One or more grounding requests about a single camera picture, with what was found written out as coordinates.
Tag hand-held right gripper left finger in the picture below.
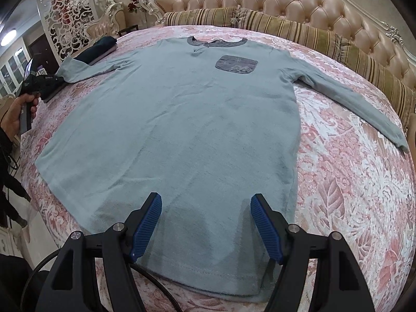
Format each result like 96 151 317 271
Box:
34 192 163 312

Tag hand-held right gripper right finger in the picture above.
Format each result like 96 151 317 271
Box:
250 193 376 312

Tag light blue long-sleeve shirt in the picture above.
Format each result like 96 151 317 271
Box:
34 36 410 300

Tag person's left hand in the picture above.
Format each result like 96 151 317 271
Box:
0 93 38 137

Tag white glass-door cabinet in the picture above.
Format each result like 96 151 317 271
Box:
0 47 30 96

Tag dark wooden door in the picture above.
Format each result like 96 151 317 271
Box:
26 34 61 72

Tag grey folded garment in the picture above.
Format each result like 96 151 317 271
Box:
88 46 119 67

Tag round ceiling lamp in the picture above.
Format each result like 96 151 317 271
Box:
0 28 17 48

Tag ornate pink leather armchair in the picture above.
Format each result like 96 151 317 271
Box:
83 2 126 41

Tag pink floral blanket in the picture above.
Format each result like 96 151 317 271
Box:
16 24 416 312

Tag tufted pink leather sofa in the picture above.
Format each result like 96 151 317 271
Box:
140 0 416 105

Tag black cable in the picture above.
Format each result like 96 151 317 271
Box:
31 250 184 312

